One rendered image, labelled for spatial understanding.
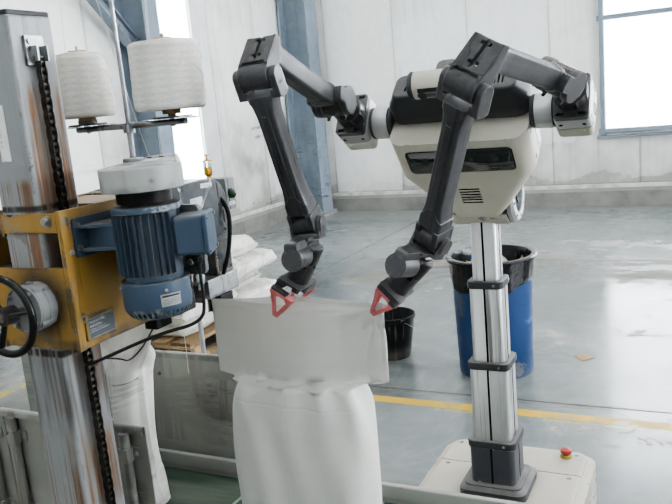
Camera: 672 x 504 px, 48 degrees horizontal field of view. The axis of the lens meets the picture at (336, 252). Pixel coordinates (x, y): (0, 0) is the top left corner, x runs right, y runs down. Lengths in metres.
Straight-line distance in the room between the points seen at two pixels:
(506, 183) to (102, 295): 1.09
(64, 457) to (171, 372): 0.82
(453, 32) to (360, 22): 1.30
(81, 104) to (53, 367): 0.62
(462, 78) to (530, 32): 8.31
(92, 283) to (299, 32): 9.06
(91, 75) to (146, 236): 0.47
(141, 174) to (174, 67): 0.27
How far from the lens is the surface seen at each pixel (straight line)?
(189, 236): 1.65
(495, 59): 1.53
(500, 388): 2.40
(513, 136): 2.01
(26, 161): 1.75
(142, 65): 1.77
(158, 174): 1.63
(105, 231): 1.73
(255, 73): 1.71
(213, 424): 2.64
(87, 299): 1.78
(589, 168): 9.77
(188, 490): 2.50
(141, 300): 1.68
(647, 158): 9.69
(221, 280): 2.16
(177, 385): 2.67
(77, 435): 1.88
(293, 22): 10.72
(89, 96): 1.93
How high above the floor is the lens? 1.51
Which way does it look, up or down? 11 degrees down
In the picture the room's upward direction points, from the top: 5 degrees counter-clockwise
